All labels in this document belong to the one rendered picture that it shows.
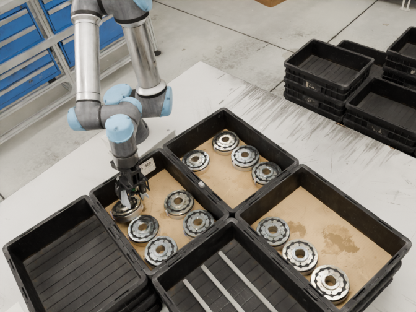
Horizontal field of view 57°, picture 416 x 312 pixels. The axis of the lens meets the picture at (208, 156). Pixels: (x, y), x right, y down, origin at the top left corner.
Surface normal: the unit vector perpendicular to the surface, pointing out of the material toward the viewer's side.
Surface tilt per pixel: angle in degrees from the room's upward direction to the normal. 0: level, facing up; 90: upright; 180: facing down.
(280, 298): 0
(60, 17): 90
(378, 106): 0
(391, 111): 0
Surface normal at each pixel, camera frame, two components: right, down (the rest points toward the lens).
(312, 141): -0.13, -0.66
